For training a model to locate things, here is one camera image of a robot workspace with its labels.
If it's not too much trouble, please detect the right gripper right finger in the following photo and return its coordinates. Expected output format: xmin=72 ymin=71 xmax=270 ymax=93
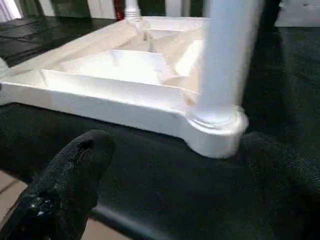
xmin=239 ymin=131 xmax=320 ymax=240

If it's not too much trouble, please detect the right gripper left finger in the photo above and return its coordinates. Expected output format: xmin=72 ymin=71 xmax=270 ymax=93
xmin=0 ymin=129 xmax=117 ymax=240

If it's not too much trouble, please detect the white plastic table top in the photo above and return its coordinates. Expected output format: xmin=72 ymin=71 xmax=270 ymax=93
xmin=0 ymin=16 xmax=249 ymax=159

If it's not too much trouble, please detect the black work mat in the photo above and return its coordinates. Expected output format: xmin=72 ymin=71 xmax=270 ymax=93
xmin=0 ymin=17 xmax=320 ymax=240

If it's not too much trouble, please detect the white padded sheet with fitting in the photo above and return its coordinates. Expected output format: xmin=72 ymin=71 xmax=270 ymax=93
xmin=274 ymin=0 xmax=320 ymax=28

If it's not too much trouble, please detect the white sideboard cabinet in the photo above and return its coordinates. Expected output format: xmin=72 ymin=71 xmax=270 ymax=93
xmin=0 ymin=0 xmax=206 ymax=22

